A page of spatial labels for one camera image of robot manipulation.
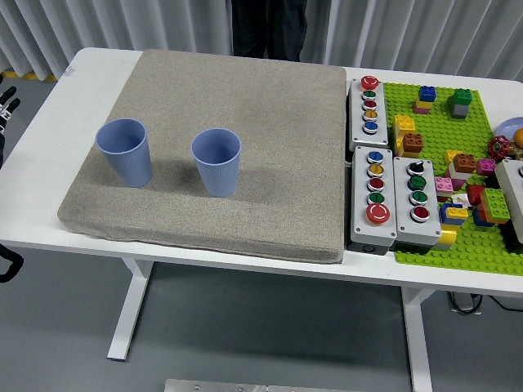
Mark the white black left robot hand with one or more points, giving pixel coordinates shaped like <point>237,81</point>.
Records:
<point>8,100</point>

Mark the blue ribbed plastic cup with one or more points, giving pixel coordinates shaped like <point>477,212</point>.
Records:
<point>218,171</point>
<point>126,159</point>

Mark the small label sticker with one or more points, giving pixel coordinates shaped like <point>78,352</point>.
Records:
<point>69,72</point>

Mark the white pleated curtain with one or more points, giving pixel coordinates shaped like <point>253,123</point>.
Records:
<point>122,24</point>

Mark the white table leg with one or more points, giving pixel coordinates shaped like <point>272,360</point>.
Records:
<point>418,347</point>
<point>130,306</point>

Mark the grey-brown fabric mat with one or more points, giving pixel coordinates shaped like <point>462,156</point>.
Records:
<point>265,163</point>

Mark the person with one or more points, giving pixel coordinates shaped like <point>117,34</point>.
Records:
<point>278,28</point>

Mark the silver metal plate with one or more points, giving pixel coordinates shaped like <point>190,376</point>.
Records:
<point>224,386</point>

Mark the grey five-button control box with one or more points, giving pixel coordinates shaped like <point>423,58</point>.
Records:
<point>378,139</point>
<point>361,232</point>

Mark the brown toy block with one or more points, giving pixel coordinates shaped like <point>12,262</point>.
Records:
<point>412,145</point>
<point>465,163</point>

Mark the blue toy block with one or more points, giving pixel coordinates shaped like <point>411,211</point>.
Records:
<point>481,219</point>
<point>443,212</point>
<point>427,93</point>

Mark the green studded baseplate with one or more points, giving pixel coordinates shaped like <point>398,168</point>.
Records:
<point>441,130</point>

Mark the grey toy block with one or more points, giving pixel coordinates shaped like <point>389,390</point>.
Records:
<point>461,111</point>

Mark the white and pink toy block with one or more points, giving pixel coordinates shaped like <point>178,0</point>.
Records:
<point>458,179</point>

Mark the translucent yellow toy block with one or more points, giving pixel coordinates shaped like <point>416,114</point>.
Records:
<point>446,239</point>

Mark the red toy block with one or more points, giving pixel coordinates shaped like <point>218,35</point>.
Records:
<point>475,195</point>

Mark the magenta toy block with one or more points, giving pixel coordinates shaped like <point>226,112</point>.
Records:
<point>486,167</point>

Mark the red valve wheel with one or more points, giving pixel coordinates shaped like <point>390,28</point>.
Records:
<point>499,148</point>

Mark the large green toy block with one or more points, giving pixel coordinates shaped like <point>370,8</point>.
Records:
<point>495,204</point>

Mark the light blue plate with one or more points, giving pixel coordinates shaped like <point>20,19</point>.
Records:
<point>508,124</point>

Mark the white box with black base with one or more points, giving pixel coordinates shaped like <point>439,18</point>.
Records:
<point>510,183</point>

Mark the orange ball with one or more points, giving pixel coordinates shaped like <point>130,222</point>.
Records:
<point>519,137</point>

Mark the grey selector switch control box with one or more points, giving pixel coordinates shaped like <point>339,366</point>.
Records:
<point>404,228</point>

